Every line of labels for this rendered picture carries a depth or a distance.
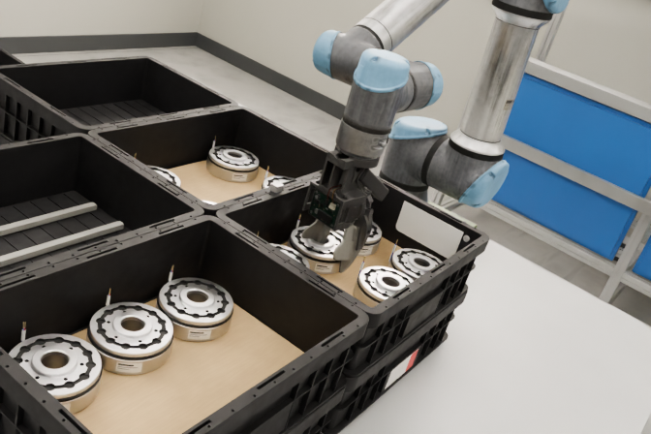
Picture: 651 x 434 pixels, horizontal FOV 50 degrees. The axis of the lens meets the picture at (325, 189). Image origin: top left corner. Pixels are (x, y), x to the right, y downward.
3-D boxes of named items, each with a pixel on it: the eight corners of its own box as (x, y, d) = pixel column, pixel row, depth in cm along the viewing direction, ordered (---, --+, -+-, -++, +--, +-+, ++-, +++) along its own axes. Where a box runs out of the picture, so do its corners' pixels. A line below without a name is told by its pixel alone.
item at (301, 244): (317, 224, 125) (318, 221, 125) (359, 252, 120) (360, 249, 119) (278, 235, 117) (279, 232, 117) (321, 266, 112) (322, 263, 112)
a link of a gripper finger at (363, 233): (339, 245, 114) (345, 194, 112) (346, 242, 115) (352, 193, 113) (362, 253, 111) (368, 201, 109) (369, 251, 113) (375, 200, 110)
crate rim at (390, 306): (352, 175, 136) (356, 164, 135) (488, 248, 122) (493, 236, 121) (206, 226, 104) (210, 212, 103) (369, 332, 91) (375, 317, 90)
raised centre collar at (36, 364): (58, 343, 81) (58, 338, 80) (87, 365, 79) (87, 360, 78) (20, 361, 77) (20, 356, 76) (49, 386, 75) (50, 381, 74)
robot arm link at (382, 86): (424, 63, 103) (394, 66, 96) (402, 131, 107) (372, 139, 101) (382, 45, 107) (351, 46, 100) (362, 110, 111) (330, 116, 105)
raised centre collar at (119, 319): (138, 310, 90) (138, 306, 89) (160, 331, 87) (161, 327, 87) (104, 322, 86) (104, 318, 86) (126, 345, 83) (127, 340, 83)
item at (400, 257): (405, 244, 127) (406, 241, 126) (455, 269, 123) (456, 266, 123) (383, 263, 118) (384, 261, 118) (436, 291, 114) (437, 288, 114)
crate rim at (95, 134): (239, 114, 149) (242, 105, 148) (352, 174, 136) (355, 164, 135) (81, 143, 117) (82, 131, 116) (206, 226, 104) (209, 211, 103)
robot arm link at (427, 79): (397, 46, 118) (360, 48, 109) (454, 69, 112) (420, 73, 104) (385, 90, 121) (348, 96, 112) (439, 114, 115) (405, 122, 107)
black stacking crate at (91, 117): (140, 103, 166) (147, 57, 162) (230, 155, 153) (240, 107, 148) (-20, 125, 135) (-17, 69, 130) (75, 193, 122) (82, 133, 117)
